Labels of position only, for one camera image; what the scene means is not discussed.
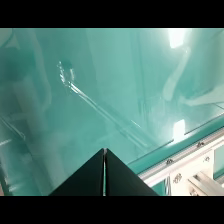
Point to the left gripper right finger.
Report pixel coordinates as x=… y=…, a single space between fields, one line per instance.
x=124 y=182

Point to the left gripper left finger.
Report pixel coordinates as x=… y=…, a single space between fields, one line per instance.
x=87 y=181

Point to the silver frame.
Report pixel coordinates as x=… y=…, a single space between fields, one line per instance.
x=185 y=161

